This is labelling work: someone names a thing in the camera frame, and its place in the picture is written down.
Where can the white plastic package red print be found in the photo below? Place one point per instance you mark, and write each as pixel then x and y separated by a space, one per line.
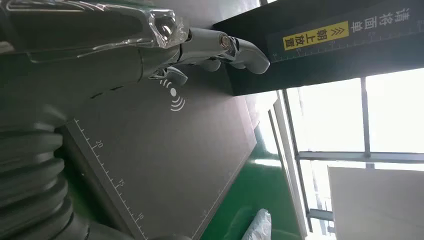
pixel 260 227

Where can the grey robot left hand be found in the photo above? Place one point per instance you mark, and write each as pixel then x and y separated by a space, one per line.
pixel 82 76

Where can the white flat panel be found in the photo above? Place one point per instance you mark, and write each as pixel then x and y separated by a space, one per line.
pixel 377 205

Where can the yellow label with arrows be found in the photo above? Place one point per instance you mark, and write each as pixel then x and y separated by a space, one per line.
pixel 314 35

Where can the black machine column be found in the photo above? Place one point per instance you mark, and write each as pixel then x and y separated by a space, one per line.
pixel 331 73

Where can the grey window frame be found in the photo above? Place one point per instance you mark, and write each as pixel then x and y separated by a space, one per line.
pixel 366 155

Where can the grey machine scale platform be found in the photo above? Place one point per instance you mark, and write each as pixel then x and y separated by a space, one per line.
pixel 159 159

